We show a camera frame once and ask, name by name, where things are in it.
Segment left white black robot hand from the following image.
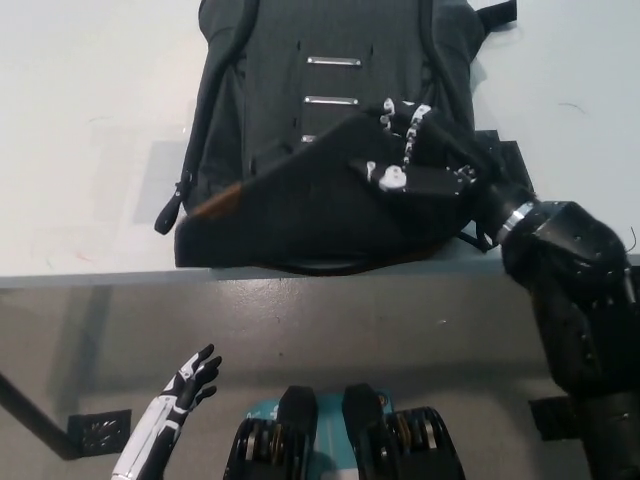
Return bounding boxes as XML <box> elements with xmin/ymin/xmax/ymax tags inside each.
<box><xmin>110</xmin><ymin>342</ymin><xmax>223</xmax><ymax>480</ymax></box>

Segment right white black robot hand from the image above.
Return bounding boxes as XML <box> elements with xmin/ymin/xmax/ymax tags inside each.
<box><xmin>349</xmin><ymin>97</ymin><xmax>486</xmax><ymax>197</ymax></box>

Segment dark grey backpack brown trim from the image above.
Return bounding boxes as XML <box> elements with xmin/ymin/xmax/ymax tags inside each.
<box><xmin>154</xmin><ymin>0</ymin><xmax>521</xmax><ymax>276</ymax></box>

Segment black flat rectangular pad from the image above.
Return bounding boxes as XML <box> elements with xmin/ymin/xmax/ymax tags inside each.
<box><xmin>474</xmin><ymin>128</ymin><xmax>532</xmax><ymax>194</ymax></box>

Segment black table leg bar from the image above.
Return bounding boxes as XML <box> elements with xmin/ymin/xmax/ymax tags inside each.
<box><xmin>0</xmin><ymin>372</ymin><xmax>79</xmax><ymax>461</ymax></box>

